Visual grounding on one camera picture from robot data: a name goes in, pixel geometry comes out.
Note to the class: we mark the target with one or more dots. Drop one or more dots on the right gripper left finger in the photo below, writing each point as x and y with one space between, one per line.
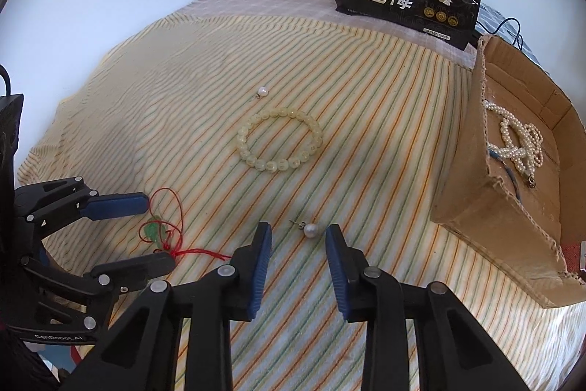
141 350

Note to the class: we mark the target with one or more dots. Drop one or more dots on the pink plaid blanket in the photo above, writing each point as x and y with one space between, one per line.
326 10

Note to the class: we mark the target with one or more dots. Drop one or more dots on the brown cardboard box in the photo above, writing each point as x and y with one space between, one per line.
530 225

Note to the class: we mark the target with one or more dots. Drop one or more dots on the yellow striped towel blanket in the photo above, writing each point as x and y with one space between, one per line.
358 129

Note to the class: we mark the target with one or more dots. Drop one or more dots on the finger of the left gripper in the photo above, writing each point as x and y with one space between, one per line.
47 207
131 273

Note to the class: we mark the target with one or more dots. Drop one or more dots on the blue metal bangle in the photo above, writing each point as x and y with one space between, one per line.
511 175

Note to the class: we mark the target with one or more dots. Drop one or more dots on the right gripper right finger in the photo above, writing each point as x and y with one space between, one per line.
454 351

